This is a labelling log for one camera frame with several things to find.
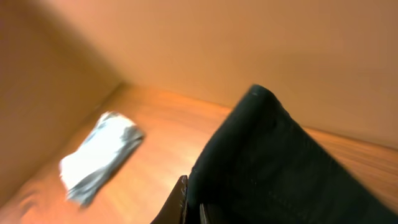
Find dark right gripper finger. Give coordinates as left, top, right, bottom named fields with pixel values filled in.
left=150, top=175, right=188, bottom=224

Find black shorts garment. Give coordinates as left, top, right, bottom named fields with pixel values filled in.
left=187, top=85, right=397, bottom=224

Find folded light blue jeans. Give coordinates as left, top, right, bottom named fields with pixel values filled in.
left=59, top=111, right=144, bottom=207

